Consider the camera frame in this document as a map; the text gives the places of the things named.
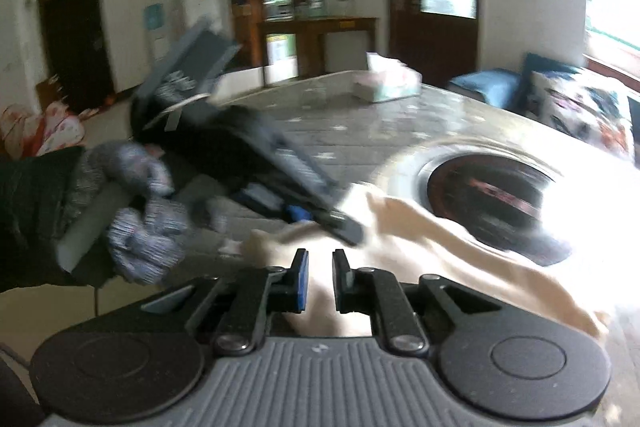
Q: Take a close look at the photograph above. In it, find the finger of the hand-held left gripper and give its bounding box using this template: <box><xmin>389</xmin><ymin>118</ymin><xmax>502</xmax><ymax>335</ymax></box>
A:
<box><xmin>305</xmin><ymin>199</ymin><xmax>364</xmax><ymax>246</ymax></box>
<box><xmin>235</xmin><ymin>184</ymin><xmax>313</xmax><ymax>225</ymax></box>

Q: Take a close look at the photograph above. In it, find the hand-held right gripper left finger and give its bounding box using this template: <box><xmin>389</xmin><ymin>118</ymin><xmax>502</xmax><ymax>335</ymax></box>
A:
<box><xmin>140</xmin><ymin>248</ymin><xmax>310</xmax><ymax>356</ymax></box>

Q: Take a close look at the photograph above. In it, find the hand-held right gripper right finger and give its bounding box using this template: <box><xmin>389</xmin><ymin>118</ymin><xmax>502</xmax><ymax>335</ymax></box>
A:
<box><xmin>331</xmin><ymin>248</ymin><xmax>503</xmax><ymax>356</ymax></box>

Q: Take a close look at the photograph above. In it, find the cream knit garment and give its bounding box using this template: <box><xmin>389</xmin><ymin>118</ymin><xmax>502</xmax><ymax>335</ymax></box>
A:
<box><xmin>220</xmin><ymin>182</ymin><xmax>611</xmax><ymax>340</ymax></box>

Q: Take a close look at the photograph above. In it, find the person's left hand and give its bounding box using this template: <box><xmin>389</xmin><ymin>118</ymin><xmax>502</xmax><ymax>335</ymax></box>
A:
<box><xmin>62</xmin><ymin>141</ymin><xmax>193</xmax><ymax>285</ymax></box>

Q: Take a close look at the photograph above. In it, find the white box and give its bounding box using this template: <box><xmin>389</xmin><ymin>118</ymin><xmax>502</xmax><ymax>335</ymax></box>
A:
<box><xmin>214</xmin><ymin>66</ymin><xmax>265</xmax><ymax>102</ymax></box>

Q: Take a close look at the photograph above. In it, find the wooden side table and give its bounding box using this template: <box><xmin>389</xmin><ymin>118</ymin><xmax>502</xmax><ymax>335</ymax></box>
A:
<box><xmin>256</xmin><ymin>17</ymin><xmax>379</xmax><ymax>80</ymax></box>

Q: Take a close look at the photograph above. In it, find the round black cooktop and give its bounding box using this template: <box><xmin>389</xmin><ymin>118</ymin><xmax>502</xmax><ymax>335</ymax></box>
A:
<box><xmin>425</xmin><ymin>154</ymin><xmax>573</xmax><ymax>265</ymax></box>

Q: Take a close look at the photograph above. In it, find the tissue box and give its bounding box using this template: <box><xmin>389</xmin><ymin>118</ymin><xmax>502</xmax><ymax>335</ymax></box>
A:
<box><xmin>351</xmin><ymin>52</ymin><xmax>422</xmax><ymax>102</ymax></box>

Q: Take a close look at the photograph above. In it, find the dark plain door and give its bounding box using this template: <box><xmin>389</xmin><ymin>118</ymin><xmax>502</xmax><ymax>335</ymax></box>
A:
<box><xmin>38</xmin><ymin>0</ymin><xmax>115</xmax><ymax>114</ymax></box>

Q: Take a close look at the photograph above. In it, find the floral quilt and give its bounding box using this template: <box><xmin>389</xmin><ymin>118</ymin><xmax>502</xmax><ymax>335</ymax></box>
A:
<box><xmin>0</xmin><ymin>101</ymin><xmax>85</xmax><ymax>158</ymax></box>

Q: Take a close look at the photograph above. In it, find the blue sofa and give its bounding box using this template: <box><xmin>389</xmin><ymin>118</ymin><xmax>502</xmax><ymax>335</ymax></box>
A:
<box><xmin>448</xmin><ymin>52</ymin><xmax>586</xmax><ymax>118</ymax></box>

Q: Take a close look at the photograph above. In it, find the butterfly print pillow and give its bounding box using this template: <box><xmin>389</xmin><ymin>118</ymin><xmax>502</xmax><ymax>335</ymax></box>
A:
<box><xmin>530</xmin><ymin>69</ymin><xmax>636</xmax><ymax>158</ymax></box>

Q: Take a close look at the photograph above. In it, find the blue wall poster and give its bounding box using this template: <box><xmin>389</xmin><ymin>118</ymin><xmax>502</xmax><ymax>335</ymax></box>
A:
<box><xmin>144</xmin><ymin>3</ymin><xmax>170</xmax><ymax>62</ymax></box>

